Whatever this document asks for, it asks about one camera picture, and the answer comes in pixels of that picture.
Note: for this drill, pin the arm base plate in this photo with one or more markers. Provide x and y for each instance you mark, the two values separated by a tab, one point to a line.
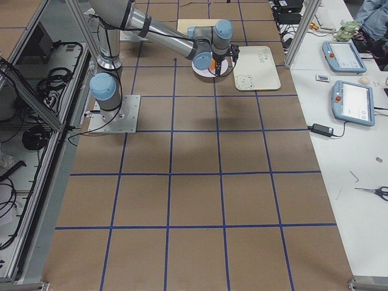
122	120
127	36

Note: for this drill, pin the black power adapter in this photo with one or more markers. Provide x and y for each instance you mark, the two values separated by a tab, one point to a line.
321	130

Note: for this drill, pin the brass cylinder part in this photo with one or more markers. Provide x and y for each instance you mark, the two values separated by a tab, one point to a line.
314	26

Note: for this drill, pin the small white label box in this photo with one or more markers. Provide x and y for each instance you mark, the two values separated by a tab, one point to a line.
322	78

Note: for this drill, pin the wooden cutting board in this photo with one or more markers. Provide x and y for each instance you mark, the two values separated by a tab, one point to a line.
184	24

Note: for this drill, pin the person in blue jacket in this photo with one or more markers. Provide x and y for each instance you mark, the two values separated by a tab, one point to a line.
372	18

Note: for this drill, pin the beige egg shaped object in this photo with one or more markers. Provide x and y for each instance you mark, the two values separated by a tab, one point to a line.
364	81

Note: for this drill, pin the green tape roll stack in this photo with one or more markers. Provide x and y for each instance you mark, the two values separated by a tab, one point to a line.
346	31

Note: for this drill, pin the near blue teach pendant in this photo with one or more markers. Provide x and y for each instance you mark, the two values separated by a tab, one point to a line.
353	103

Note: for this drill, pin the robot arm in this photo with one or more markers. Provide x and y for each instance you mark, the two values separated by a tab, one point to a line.
206	47

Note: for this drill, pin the far blue teach pendant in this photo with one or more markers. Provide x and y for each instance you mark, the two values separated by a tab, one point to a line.
343	57

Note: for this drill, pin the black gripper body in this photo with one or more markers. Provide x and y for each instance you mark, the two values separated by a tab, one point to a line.
217	56

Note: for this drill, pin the blue teach pendant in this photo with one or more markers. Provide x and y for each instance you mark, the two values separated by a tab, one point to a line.
343	57
353	103

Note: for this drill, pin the pale green bear tray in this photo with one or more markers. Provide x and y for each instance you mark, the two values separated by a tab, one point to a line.
255	69

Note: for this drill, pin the white keyboard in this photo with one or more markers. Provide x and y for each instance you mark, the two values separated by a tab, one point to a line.
323	19

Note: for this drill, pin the black scissors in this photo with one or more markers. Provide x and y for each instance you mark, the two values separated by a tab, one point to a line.
381	192

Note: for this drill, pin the white round plate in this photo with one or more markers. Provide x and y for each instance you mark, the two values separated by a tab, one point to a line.
208	73

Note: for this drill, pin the aluminium frame post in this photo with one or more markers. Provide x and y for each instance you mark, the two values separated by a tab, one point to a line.
311	8

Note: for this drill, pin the orange fruit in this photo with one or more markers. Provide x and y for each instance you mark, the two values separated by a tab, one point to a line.
212	65

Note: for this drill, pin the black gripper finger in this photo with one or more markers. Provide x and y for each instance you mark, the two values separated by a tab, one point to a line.
218	68

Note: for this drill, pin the hex key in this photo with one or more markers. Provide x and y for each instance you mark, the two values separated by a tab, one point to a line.
354	175

